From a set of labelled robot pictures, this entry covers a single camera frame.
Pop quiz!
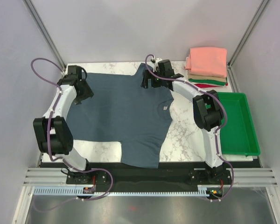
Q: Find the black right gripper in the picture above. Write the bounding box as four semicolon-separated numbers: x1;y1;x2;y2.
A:
141;69;165;89

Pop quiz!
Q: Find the blue-grey t-shirt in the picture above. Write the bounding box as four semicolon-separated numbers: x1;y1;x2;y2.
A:
66;64;174;168

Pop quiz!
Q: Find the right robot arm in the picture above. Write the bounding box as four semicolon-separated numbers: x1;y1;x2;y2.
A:
141;54;227;184

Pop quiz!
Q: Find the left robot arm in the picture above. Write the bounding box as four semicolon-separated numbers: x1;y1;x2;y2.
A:
33;65;94;183

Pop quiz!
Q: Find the folded beige t-shirt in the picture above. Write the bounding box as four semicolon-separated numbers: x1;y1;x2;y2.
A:
188;72;227;82

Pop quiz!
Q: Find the folded green t-shirt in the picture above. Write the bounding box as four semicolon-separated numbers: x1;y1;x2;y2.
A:
189;78;228;86

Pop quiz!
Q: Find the folded red t-shirt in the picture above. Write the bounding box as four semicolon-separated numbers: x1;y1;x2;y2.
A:
195;83;228;89

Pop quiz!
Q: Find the folded salmon pink t-shirt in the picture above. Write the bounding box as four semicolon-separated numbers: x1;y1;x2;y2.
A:
185;47;227;78

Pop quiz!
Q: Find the green plastic tray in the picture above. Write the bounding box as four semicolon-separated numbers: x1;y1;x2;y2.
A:
218;92;260;156

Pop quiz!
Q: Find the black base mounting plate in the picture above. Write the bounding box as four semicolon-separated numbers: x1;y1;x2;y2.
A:
62;162;232;185

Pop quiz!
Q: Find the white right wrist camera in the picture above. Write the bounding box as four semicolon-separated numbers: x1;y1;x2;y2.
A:
151;56;162;72

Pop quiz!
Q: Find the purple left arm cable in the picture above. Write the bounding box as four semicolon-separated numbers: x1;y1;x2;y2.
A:
30;57;73;164

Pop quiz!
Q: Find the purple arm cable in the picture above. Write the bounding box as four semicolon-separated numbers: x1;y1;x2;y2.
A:
30;57;73;164
145;54;229;161

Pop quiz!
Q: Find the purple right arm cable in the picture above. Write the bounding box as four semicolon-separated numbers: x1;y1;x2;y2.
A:
145;54;229;161

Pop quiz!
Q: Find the right aluminium frame post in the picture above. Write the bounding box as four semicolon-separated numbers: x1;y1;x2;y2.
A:
228;0;273;69

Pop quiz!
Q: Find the aluminium frame post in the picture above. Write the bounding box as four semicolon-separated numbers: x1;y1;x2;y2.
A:
228;0;273;69
23;0;67;70

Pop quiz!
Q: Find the left aluminium frame post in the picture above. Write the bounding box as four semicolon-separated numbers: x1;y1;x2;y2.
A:
23;0;67;70

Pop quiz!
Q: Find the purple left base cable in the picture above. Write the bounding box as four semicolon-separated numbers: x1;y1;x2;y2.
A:
32;168;115;213

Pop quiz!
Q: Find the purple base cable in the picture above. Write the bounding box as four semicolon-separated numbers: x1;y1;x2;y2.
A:
206;161;235;203
32;168;115;213

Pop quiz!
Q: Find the white slotted cable duct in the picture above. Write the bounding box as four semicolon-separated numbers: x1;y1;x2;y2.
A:
33;186;209;197

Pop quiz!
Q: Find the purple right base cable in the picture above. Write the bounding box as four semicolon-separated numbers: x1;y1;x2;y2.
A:
206;161;235;203

